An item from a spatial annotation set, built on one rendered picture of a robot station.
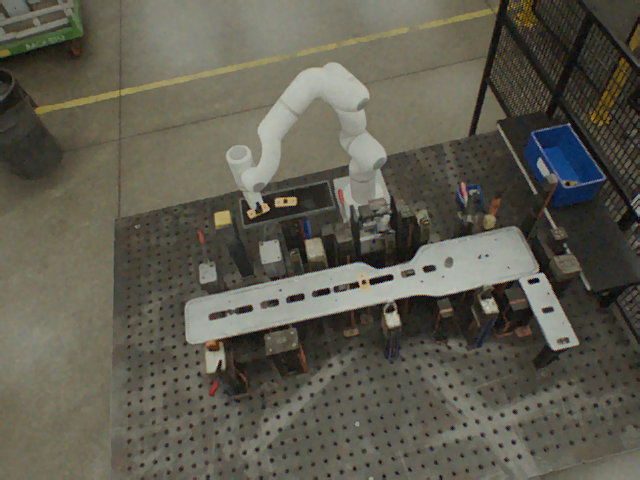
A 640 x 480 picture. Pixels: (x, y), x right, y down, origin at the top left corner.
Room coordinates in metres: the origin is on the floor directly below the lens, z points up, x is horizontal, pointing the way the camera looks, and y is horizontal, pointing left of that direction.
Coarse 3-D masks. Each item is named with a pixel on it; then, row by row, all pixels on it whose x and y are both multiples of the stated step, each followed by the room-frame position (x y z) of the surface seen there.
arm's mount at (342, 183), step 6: (378, 174) 1.51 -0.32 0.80; (336, 180) 1.52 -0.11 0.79; (342, 180) 1.51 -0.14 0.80; (348, 180) 1.50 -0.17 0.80; (378, 180) 1.47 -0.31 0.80; (336, 186) 1.48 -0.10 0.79; (342, 186) 1.47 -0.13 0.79; (384, 186) 1.43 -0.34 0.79; (336, 192) 1.47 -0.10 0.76; (384, 192) 1.40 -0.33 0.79; (336, 198) 1.48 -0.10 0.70; (342, 210) 1.34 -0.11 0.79; (348, 210) 1.33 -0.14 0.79; (342, 216) 1.35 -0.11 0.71; (348, 216) 1.30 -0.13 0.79; (360, 222) 1.29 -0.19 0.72
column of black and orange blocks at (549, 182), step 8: (544, 176) 1.06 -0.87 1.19; (552, 176) 1.05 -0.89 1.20; (544, 184) 1.04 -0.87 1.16; (552, 184) 1.02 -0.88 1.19; (544, 192) 1.02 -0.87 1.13; (536, 200) 1.04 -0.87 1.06; (544, 200) 1.02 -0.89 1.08; (536, 208) 1.02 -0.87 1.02; (544, 208) 1.02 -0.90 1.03; (528, 216) 1.04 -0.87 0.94; (536, 216) 1.02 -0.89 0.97; (528, 224) 1.02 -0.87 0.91; (528, 232) 1.02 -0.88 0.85
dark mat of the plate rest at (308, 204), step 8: (320, 184) 1.22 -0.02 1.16; (280, 192) 1.21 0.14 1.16; (288, 192) 1.21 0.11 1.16; (296, 192) 1.20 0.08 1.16; (304, 192) 1.19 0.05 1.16; (312, 192) 1.19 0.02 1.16; (320, 192) 1.18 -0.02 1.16; (328, 192) 1.17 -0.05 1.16; (264, 200) 1.19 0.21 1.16; (272, 200) 1.18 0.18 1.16; (296, 200) 1.16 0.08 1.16; (304, 200) 1.15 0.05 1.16; (312, 200) 1.15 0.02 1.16; (320, 200) 1.14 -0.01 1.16; (328, 200) 1.13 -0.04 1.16; (248, 208) 1.16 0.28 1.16; (264, 208) 1.15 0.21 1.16; (272, 208) 1.14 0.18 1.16; (280, 208) 1.13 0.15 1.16; (288, 208) 1.13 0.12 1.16; (296, 208) 1.12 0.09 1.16; (304, 208) 1.11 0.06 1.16; (312, 208) 1.11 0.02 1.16; (320, 208) 1.10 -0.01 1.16; (248, 216) 1.12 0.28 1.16; (264, 216) 1.11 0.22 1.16; (272, 216) 1.10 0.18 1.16; (280, 216) 1.10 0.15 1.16; (248, 224) 1.08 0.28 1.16
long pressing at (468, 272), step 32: (416, 256) 0.91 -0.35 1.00; (448, 256) 0.89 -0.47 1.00; (512, 256) 0.84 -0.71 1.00; (256, 288) 0.88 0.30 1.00; (288, 288) 0.86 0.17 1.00; (320, 288) 0.84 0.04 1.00; (384, 288) 0.79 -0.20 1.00; (416, 288) 0.77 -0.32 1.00; (448, 288) 0.75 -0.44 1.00; (192, 320) 0.79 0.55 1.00; (224, 320) 0.77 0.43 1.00; (256, 320) 0.75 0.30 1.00; (288, 320) 0.73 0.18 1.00
